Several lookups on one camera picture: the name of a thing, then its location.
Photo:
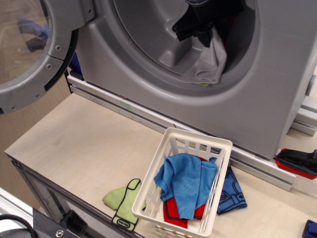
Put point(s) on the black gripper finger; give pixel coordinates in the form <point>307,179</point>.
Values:
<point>205,38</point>
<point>219,26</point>

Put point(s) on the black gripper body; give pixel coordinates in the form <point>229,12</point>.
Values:
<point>202,15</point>

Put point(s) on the grey cloth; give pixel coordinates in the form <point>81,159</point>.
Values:
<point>208,68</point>

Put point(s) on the small green cloth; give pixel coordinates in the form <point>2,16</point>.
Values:
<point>204,84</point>

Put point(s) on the white plastic laundry basket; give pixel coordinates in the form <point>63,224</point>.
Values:
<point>149,206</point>

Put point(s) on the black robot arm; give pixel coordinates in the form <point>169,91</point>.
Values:
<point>204,15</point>

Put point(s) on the grey toy washing machine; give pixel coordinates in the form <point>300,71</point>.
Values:
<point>130,50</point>

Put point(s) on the grey round machine door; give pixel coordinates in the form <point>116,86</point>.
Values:
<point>26,77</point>

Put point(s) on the plain blue cloth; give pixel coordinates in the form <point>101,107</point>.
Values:
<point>188,183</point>

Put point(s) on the red and black clamp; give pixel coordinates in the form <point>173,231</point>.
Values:
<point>298,162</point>

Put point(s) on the blue patterned cloth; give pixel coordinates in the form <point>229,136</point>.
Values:
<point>232,197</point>

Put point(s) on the blue clamp behind door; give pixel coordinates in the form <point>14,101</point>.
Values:
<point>38,42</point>

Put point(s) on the red cloth with dark trim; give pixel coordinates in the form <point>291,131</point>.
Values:
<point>171,213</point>

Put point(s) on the green cloth with outline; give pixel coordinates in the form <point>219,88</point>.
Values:
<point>121,200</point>

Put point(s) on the blue black object corner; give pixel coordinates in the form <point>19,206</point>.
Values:
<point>310,229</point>

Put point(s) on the aluminium extrusion rail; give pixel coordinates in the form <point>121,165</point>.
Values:
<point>258,166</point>

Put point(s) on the black bracket with bolt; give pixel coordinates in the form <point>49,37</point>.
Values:
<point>45,227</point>

